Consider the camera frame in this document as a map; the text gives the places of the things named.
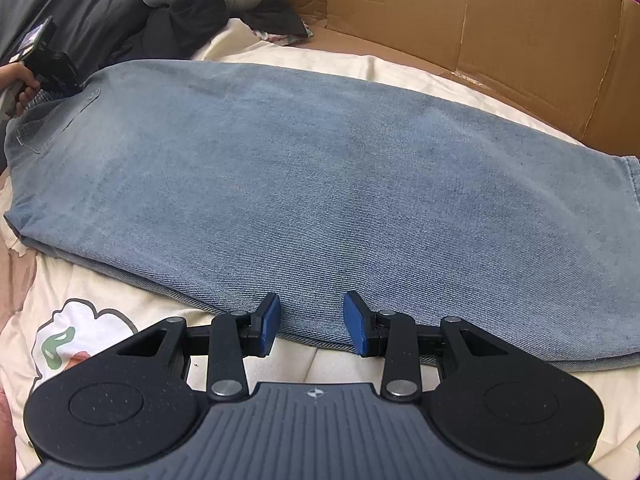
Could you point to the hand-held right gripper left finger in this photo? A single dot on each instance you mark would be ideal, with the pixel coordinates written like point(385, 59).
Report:
point(269, 325)

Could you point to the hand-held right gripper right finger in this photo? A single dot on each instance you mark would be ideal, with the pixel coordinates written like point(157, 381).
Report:
point(356, 325)

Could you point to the light blue jeans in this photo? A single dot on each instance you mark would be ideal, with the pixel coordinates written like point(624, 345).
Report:
point(300, 185)

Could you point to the person's left hand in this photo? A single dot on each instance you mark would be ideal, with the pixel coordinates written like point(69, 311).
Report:
point(17, 77)

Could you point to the black garment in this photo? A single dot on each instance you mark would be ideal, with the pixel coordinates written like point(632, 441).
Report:
point(200, 25)

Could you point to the cream printed bedsheet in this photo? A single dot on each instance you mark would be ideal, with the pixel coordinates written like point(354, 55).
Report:
point(100, 300)

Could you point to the floral cloth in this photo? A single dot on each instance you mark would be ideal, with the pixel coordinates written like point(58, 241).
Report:
point(280, 35)

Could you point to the brown cardboard sheet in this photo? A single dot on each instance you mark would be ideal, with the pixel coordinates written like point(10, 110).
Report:
point(450, 20)

